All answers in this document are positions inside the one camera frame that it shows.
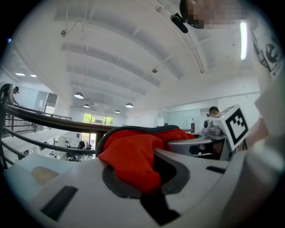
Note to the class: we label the long ceiling tube light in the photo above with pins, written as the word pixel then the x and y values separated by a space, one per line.
pixel 243 40

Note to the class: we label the red backpack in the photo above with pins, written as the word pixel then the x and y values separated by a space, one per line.
pixel 133 151

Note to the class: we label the person's right forearm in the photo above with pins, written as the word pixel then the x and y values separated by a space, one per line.
pixel 257 133

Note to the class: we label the dark metal railing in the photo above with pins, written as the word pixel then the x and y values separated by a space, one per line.
pixel 55 122

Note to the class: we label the large window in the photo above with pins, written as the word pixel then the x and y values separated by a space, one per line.
pixel 98 119

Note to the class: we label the person's white printed shirt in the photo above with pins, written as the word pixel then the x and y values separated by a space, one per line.
pixel 267 66

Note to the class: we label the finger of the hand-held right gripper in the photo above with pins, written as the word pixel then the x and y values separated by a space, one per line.
pixel 184 144

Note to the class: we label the black head-worn camera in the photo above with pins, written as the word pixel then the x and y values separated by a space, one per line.
pixel 179 22

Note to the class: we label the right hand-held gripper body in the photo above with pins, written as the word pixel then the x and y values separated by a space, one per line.
pixel 236 127

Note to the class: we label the glass entrance door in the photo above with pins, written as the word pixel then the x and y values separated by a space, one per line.
pixel 89 140

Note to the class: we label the white ceiling pipe rail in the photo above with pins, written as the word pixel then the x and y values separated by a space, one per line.
pixel 191 46

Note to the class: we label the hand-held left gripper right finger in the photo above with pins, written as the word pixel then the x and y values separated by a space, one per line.
pixel 200 178

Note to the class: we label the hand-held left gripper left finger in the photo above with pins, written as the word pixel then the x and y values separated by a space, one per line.
pixel 73 176

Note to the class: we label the person's head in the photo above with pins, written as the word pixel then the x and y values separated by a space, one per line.
pixel 213 11

